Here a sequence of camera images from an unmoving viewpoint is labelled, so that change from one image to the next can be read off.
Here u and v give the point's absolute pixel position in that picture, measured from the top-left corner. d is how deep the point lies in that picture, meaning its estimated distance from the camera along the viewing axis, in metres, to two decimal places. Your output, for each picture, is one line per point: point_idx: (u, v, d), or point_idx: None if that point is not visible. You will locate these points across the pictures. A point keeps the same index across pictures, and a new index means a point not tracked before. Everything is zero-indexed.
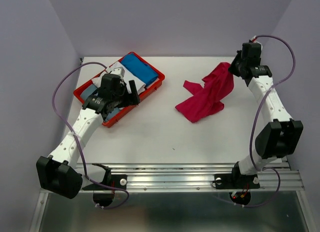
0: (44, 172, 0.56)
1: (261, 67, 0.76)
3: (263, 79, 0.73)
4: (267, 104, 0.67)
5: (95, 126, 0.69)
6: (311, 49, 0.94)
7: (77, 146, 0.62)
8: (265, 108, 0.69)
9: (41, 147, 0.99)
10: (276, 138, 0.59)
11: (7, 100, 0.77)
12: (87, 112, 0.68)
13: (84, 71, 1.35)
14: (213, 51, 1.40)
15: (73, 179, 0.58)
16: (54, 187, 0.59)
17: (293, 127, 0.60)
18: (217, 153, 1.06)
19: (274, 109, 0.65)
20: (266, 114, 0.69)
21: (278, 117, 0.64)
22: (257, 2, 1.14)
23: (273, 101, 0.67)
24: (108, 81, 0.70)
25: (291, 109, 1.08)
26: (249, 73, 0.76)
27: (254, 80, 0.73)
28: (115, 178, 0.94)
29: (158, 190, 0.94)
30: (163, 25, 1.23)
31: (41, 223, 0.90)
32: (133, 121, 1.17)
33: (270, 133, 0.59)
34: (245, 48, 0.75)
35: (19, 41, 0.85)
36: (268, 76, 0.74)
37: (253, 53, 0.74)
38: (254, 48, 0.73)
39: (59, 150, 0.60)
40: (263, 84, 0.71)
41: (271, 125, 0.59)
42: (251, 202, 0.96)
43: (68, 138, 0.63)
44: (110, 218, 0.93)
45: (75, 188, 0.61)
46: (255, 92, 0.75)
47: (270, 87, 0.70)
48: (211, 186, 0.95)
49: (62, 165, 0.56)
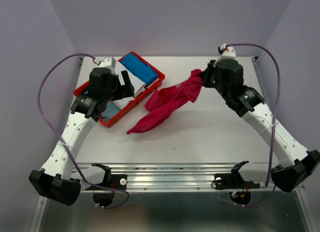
0: (39, 186, 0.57)
1: (250, 93, 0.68)
3: (259, 109, 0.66)
4: (279, 142, 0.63)
5: (85, 131, 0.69)
6: (311, 49, 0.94)
7: (69, 156, 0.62)
8: (276, 145, 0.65)
9: (42, 147, 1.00)
10: (301, 178, 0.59)
11: (7, 101, 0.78)
12: (77, 116, 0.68)
13: (84, 70, 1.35)
14: (213, 50, 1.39)
15: (68, 188, 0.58)
16: (52, 197, 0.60)
17: (314, 160, 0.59)
18: (217, 154, 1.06)
19: (288, 148, 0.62)
20: (277, 151, 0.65)
21: (297, 156, 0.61)
22: (257, 1, 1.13)
23: (282, 136, 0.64)
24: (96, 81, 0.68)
25: (292, 109, 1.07)
26: (240, 104, 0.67)
27: (251, 114, 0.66)
28: (115, 178, 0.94)
29: (158, 190, 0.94)
30: (163, 25, 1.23)
31: (41, 224, 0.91)
32: (133, 121, 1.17)
33: (298, 177, 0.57)
34: (225, 72, 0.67)
35: (19, 40, 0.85)
36: (261, 103, 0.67)
37: (237, 77, 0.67)
38: (236, 72, 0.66)
39: (51, 163, 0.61)
40: (264, 117, 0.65)
41: (295, 169, 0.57)
42: (251, 202, 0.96)
43: (58, 148, 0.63)
44: (110, 219, 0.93)
45: (72, 196, 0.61)
46: (251, 123, 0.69)
47: (273, 121, 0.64)
48: (211, 186, 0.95)
49: (55, 179, 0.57)
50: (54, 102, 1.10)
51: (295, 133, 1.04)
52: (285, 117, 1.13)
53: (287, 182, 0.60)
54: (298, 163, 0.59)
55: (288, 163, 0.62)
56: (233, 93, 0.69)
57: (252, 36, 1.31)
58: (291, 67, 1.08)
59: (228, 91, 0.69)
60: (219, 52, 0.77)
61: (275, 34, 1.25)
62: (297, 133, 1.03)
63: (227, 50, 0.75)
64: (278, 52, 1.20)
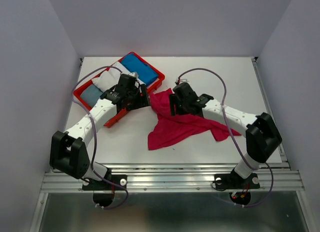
0: (57, 147, 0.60)
1: (202, 97, 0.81)
3: (210, 104, 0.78)
4: (231, 118, 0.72)
5: (108, 114, 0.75)
6: (311, 49, 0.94)
7: (92, 127, 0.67)
8: (232, 123, 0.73)
9: (42, 146, 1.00)
10: (261, 138, 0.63)
11: (8, 100, 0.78)
12: (104, 102, 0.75)
13: (84, 71, 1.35)
14: (212, 51, 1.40)
15: (82, 157, 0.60)
16: (62, 165, 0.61)
17: (265, 121, 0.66)
18: (217, 154, 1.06)
19: (239, 119, 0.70)
20: (236, 127, 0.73)
21: (248, 122, 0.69)
22: (257, 2, 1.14)
23: (232, 112, 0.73)
24: (125, 81, 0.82)
25: (292, 109, 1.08)
26: (196, 107, 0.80)
27: (205, 109, 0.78)
28: (115, 178, 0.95)
29: (158, 191, 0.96)
30: (163, 25, 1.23)
31: (41, 223, 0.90)
32: (133, 121, 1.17)
33: (254, 137, 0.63)
34: (178, 91, 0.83)
35: (19, 41, 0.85)
36: (211, 99, 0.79)
37: (186, 89, 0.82)
38: (184, 88, 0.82)
39: (75, 128, 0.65)
40: (213, 107, 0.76)
41: (248, 132, 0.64)
42: (250, 202, 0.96)
43: (84, 119, 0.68)
44: (110, 218, 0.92)
45: (81, 170, 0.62)
46: (213, 118, 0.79)
47: (222, 105, 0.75)
48: (210, 186, 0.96)
49: (76, 140, 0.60)
50: (54, 102, 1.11)
51: (295, 133, 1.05)
52: (285, 117, 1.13)
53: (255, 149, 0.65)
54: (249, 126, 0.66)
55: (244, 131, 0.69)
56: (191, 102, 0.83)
57: (252, 36, 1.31)
58: (291, 67, 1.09)
59: (184, 104, 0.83)
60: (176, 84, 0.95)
61: (274, 34, 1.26)
62: (297, 134, 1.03)
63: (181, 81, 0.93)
64: (278, 52, 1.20)
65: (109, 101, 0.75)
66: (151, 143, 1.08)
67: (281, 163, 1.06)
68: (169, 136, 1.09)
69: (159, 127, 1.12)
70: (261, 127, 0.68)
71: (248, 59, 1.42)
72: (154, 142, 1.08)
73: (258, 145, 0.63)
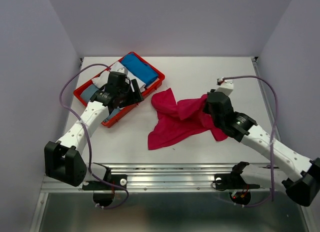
0: (52, 157, 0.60)
1: (242, 119, 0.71)
3: (255, 132, 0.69)
4: (281, 158, 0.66)
5: (101, 117, 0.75)
6: (311, 49, 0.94)
7: (84, 134, 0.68)
8: (279, 162, 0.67)
9: (42, 147, 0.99)
10: (313, 189, 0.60)
11: (8, 100, 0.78)
12: (95, 104, 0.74)
13: (84, 71, 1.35)
14: (213, 51, 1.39)
15: (78, 165, 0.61)
16: (60, 174, 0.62)
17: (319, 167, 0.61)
18: (217, 153, 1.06)
19: (291, 162, 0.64)
20: (283, 167, 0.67)
21: (301, 166, 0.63)
22: (257, 2, 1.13)
23: (283, 151, 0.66)
24: (114, 78, 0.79)
25: (292, 109, 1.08)
26: (235, 130, 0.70)
27: (248, 138, 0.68)
28: (115, 178, 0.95)
29: (158, 191, 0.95)
30: (163, 25, 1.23)
31: (41, 224, 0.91)
32: (133, 121, 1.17)
33: (310, 189, 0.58)
34: (215, 104, 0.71)
35: (19, 41, 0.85)
36: (254, 125, 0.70)
37: (226, 107, 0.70)
38: (225, 103, 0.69)
39: (68, 137, 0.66)
40: (260, 137, 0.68)
41: (303, 181, 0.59)
42: (251, 201, 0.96)
43: (76, 126, 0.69)
44: (110, 219, 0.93)
45: (79, 177, 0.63)
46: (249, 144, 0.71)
47: (271, 139, 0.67)
48: (211, 186, 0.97)
49: (69, 150, 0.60)
50: (54, 102, 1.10)
51: (295, 133, 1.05)
52: (285, 117, 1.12)
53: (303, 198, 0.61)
54: (304, 174, 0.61)
55: (295, 176, 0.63)
56: (227, 122, 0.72)
57: (253, 36, 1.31)
58: (291, 67, 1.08)
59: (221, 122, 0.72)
60: (217, 83, 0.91)
61: (275, 34, 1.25)
62: (297, 134, 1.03)
63: (224, 83, 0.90)
64: (278, 52, 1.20)
65: (100, 103, 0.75)
66: (151, 143, 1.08)
67: None
68: (169, 136, 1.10)
69: (159, 127, 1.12)
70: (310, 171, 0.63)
71: (248, 59, 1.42)
72: (155, 142, 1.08)
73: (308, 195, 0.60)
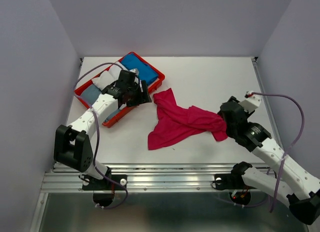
0: (62, 140, 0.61)
1: (256, 129, 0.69)
3: (268, 144, 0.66)
4: (291, 175, 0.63)
5: (111, 109, 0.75)
6: (312, 49, 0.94)
7: (95, 121, 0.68)
8: (288, 178, 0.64)
9: (42, 146, 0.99)
10: (319, 209, 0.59)
11: (8, 100, 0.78)
12: (106, 97, 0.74)
13: (84, 71, 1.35)
14: (213, 51, 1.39)
15: (86, 150, 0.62)
16: (67, 159, 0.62)
17: None
18: (217, 153, 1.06)
19: (301, 181, 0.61)
20: (291, 184, 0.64)
21: (311, 188, 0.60)
22: (257, 2, 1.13)
23: (294, 169, 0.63)
24: (125, 75, 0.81)
25: (292, 109, 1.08)
26: (248, 140, 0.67)
27: (260, 150, 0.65)
28: (115, 178, 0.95)
29: (158, 191, 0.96)
30: (163, 25, 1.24)
31: (41, 224, 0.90)
32: (133, 121, 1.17)
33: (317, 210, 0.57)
34: (228, 113, 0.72)
35: (19, 41, 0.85)
36: (268, 138, 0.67)
37: (239, 117, 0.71)
38: (238, 112, 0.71)
39: (79, 122, 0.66)
40: (272, 152, 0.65)
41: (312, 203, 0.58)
42: (251, 202, 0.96)
43: (87, 113, 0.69)
44: (110, 219, 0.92)
45: (85, 162, 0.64)
46: (260, 155, 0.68)
47: (283, 155, 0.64)
48: (210, 186, 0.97)
49: (80, 133, 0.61)
50: (54, 102, 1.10)
51: (295, 133, 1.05)
52: (285, 117, 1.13)
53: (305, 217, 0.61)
54: (313, 195, 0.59)
55: (303, 195, 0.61)
56: (239, 131, 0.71)
57: (253, 36, 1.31)
58: (291, 68, 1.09)
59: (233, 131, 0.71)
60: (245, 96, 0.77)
61: (275, 35, 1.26)
62: (297, 134, 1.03)
63: (253, 97, 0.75)
64: (278, 52, 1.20)
65: (111, 96, 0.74)
66: (151, 143, 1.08)
67: None
68: (169, 136, 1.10)
69: (160, 127, 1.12)
70: None
71: (248, 59, 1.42)
72: (155, 142, 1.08)
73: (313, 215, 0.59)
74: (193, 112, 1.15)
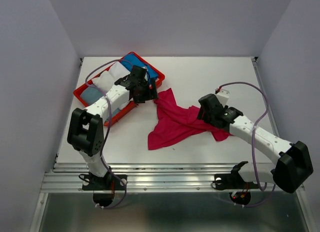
0: (77, 122, 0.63)
1: (229, 111, 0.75)
3: (240, 121, 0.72)
4: (262, 141, 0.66)
5: (121, 99, 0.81)
6: (311, 50, 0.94)
7: (108, 107, 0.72)
8: (261, 145, 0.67)
9: (42, 146, 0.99)
10: (294, 169, 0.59)
11: (8, 100, 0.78)
12: (119, 88, 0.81)
13: (84, 71, 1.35)
14: (213, 51, 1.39)
15: (98, 133, 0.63)
16: (80, 141, 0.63)
17: (300, 150, 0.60)
18: (217, 153, 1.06)
19: (271, 144, 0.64)
20: (266, 152, 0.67)
21: (281, 149, 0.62)
22: (257, 2, 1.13)
23: (264, 136, 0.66)
24: (137, 70, 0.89)
25: (292, 109, 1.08)
26: (223, 121, 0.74)
27: (233, 126, 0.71)
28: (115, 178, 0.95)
29: (158, 191, 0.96)
30: (163, 25, 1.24)
31: (41, 224, 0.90)
32: (133, 121, 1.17)
33: (289, 168, 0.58)
34: (203, 103, 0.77)
35: (18, 41, 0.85)
36: (240, 116, 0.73)
37: (214, 102, 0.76)
38: (212, 98, 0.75)
39: (93, 107, 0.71)
40: (244, 125, 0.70)
41: (281, 160, 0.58)
42: (251, 202, 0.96)
43: (101, 100, 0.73)
44: (110, 219, 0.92)
45: (96, 146, 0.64)
46: (238, 134, 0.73)
47: (253, 126, 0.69)
48: (210, 186, 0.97)
49: (94, 117, 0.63)
50: (54, 102, 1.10)
51: (295, 133, 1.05)
52: (285, 117, 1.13)
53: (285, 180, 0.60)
54: (282, 154, 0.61)
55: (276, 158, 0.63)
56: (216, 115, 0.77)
57: (252, 37, 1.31)
58: (291, 68, 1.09)
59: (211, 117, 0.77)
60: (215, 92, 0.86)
61: (275, 35, 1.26)
62: (297, 134, 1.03)
63: (221, 90, 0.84)
64: (278, 52, 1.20)
65: (123, 87, 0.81)
66: (151, 143, 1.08)
67: None
68: (169, 136, 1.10)
69: (160, 127, 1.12)
70: (293, 155, 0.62)
71: (248, 59, 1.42)
72: (155, 142, 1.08)
73: (290, 176, 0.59)
74: (193, 112, 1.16)
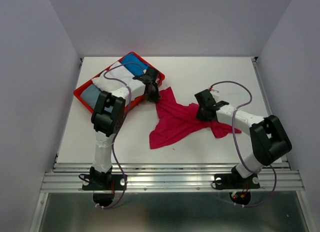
0: (102, 102, 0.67)
1: (218, 103, 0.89)
3: (224, 107, 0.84)
4: (240, 119, 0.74)
5: (137, 92, 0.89)
6: (311, 50, 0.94)
7: (129, 94, 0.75)
8: (240, 124, 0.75)
9: (42, 146, 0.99)
10: (266, 137, 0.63)
11: (8, 100, 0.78)
12: (137, 82, 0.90)
13: (84, 71, 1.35)
14: (213, 51, 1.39)
15: (121, 114, 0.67)
16: (102, 120, 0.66)
17: (272, 122, 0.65)
18: (218, 153, 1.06)
19: (247, 120, 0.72)
20: (245, 129, 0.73)
21: (254, 122, 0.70)
22: (257, 2, 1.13)
23: (242, 115, 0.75)
24: (151, 71, 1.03)
25: (291, 108, 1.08)
26: (212, 112, 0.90)
27: (218, 111, 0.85)
28: (115, 178, 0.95)
29: (158, 191, 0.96)
30: (163, 25, 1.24)
31: (41, 224, 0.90)
32: (133, 120, 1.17)
33: (259, 134, 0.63)
34: (199, 96, 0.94)
35: (18, 41, 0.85)
36: (226, 104, 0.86)
37: (207, 96, 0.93)
38: (204, 93, 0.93)
39: (116, 92, 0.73)
40: (226, 110, 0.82)
41: (252, 129, 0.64)
42: (250, 202, 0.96)
43: (122, 87, 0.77)
44: (110, 219, 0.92)
45: (116, 127, 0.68)
46: (225, 121, 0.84)
47: (234, 109, 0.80)
48: (210, 186, 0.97)
49: (118, 98, 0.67)
50: (54, 102, 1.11)
51: (295, 133, 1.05)
52: (286, 117, 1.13)
53: (259, 150, 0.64)
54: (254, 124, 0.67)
55: None
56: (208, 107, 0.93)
57: (252, 37, 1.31)
58: (291, 68, 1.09)
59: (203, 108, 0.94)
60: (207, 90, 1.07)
61: (275, 35, 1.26)
62: (297, 134, 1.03)
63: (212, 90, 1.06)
64: (278, 52, 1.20)
65: (140, 82, 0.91)
66: (152, 142, 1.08)
67: (280, 163, 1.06)
68: (170, 134, 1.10)
69: (161, 125, 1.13)
70: (270, 131, 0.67)
71: (248, 59, 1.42)
72: (156, 141, 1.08)
73: (262, 144, 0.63)
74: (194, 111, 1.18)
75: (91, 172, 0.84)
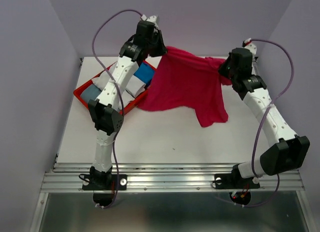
0: (94, 112, 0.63)
1: (254, 79, 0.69)
3: (259, 92, 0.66)
4: (269, 122, 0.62)
5: (130, 74, 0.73)
6: (312, 49, 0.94)
7: (118, 92, 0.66)
8: (266, 125, 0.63)
9: (42, 146, 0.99)
10: (284, 156, 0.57)
11: (8, 100, 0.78)
12: (125, 60, 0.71)
13: (84, 71, 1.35)
14: (213, 51, 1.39)
15: (116, 117, 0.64)
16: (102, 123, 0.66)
17: (300, 144, 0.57)
18: (218, 153, 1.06)
19: (277, 128, 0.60)
20: (268, 133, 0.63)
21: (282, 135, 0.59)
22: (257, 2, 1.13)
23: (274, 118, 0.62)
24: (142, 28, 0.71)
25: (291, 108, 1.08)
26: (243, 86, 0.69)
27: (249, 94, 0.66)
28: (115, 178, 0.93)
29: (158, 190, 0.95)
30: (163, 25, 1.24)
31: (41, 224, 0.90)
32: (133, 120, 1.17)
33: (279, 154, 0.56)
34: (236, 56, 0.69)
35: (19, 41, 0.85)
36: (262, 88, 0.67)
37: (245, 63, 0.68)
38: (245, 58, 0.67)
39: (103, 94, 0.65)
40: (260, 98, 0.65)
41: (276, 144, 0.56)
42: (251, 202, 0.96)
43: (109, 84, 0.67)
44: (110, 218, 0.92)
45: (117, 125, 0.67)
46: (252, 106, 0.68)
47: (269, 103, 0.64)
48: (210, 186, 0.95)
49: (107, 107, 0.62)
50: (54, 102, 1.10)
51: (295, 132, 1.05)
52: (286, 117, 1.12)
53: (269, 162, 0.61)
54: (281, 141, 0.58)
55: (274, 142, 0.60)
56: (240, 76, 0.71)
57: (252, 36, 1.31)
58: (291, 67, 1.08)
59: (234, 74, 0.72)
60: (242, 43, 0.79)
61: (274, 35, 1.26)
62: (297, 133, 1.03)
63: (250, 45, 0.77)
64: (278, 52, 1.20)
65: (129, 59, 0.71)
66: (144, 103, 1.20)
67: None
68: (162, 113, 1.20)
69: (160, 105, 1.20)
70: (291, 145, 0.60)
71: None
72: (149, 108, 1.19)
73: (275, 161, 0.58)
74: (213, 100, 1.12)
75: (91, 172, 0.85)
